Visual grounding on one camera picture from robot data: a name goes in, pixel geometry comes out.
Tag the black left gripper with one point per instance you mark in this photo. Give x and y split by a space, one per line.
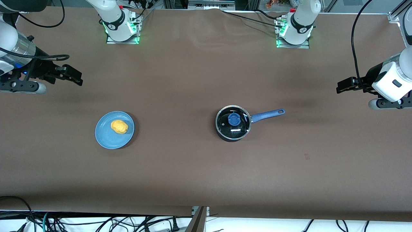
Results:
368 78

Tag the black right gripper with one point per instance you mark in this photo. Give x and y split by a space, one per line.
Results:
41 66

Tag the yellow potato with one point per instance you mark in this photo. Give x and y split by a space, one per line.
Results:
119 127

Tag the glass lid with blue knob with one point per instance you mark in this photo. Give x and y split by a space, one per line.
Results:
225 127

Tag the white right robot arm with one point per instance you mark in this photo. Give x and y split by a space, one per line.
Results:
111 13

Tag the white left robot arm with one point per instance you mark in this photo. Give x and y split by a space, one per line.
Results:
304 16

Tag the blue plate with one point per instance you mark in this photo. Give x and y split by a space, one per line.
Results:
109 138

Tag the brown table cover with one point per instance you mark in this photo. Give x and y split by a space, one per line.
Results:
193 80

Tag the metal rack shelf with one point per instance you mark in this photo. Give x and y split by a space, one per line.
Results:
210 4

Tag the black power plug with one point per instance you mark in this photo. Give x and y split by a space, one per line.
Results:
175 224

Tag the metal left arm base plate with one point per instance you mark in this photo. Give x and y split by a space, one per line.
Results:
280 44

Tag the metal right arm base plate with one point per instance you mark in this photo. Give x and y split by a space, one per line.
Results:
137 29

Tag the aluminium frame corner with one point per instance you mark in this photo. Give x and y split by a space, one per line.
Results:
394 16

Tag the aluminium profile post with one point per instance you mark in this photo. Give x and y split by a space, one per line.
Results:
198 222

